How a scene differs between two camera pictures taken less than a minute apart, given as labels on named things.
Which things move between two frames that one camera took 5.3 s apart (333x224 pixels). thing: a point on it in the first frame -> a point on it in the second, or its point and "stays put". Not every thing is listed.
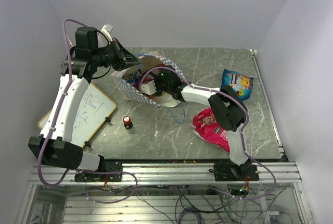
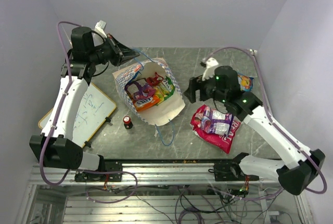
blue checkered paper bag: x=138 y=82 -> x=156 y=115
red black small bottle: x=127 y=123 stays put
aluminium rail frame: x=169 y=174 stays put
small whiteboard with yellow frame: x=94 y=107 stays put
